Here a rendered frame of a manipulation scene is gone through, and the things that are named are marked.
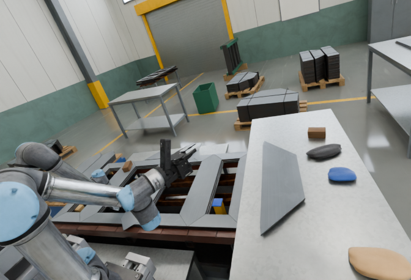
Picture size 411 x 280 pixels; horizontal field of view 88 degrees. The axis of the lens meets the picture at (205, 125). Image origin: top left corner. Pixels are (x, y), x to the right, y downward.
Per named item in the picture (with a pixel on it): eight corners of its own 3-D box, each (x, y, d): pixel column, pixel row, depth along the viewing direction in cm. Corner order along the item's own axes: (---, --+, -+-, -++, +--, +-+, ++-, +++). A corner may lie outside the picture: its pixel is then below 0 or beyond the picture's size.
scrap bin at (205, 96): (203, 105, 580) (197, 85, 557) (219, 102, 565) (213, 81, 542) (197, 115, 528) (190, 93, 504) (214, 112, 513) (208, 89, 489)
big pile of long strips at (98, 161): (97, 156, 274) (95, 151, 272) (122, 153, 261) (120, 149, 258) (41, 204, 207) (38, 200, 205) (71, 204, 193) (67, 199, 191)
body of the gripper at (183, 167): (185, 167, 89) (161, 184, 83) (177, 149, 86) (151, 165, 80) (195, 170, 83) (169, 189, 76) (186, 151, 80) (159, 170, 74)
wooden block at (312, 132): (307, 138, 139) (307, 131, 137) (309, 133, 143) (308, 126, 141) (325, 138, 134) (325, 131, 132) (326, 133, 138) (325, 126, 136)
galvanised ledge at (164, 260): (52, 241, 178) (50, 239, 177) (195, 254, 133) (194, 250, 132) (30, 266, 161) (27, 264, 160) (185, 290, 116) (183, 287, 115)
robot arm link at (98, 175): (87, 175, 144) (98, 167, 150) (95, 187, 148) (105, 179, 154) (93, 176, 139) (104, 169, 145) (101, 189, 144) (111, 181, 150)
